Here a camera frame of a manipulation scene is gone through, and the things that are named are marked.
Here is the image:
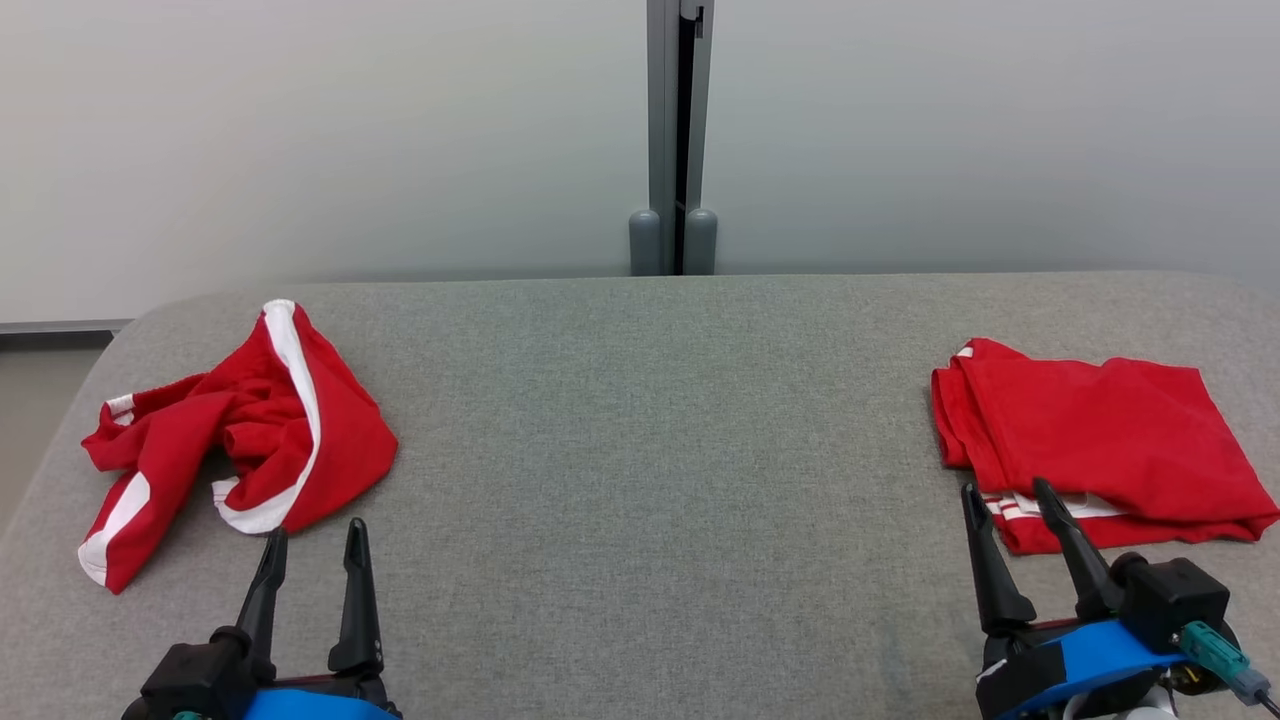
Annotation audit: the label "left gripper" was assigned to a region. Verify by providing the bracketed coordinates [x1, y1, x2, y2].
[237, 518, 394, 701]

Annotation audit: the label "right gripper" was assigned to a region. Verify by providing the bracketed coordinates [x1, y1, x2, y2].
[960, 478, 1136, 720]

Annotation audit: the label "red Bulls 23 jersey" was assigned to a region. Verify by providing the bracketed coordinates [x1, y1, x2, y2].
[930, 337, 1280, 557]

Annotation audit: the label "red shorts with white stripes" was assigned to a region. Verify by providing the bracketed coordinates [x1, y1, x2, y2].
[78, 298, 400, 596]

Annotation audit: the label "grey metal partition post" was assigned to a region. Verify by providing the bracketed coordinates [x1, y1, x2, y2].
[628, 0, 720, 277]

